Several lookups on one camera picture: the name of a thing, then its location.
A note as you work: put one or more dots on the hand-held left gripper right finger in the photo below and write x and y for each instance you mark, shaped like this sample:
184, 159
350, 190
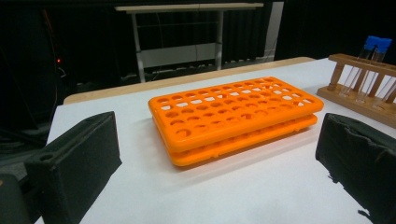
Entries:
361, 161

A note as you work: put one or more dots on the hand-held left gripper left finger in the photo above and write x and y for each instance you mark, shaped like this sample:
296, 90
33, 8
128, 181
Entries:
74, 168

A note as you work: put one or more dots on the wooden test tube rack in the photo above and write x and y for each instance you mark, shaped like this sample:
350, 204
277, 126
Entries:
330, 92

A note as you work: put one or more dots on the blue-capped clear test tube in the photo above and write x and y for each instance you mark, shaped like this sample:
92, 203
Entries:
384, 45
372, 42

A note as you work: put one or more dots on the orange plastic test tube rack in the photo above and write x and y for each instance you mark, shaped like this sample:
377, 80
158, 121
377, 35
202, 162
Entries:
218, 134

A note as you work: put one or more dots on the white table cover sheet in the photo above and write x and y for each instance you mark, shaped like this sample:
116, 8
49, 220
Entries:
249, 193

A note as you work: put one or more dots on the white metal desk frame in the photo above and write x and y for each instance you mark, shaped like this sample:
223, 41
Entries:
179, 54

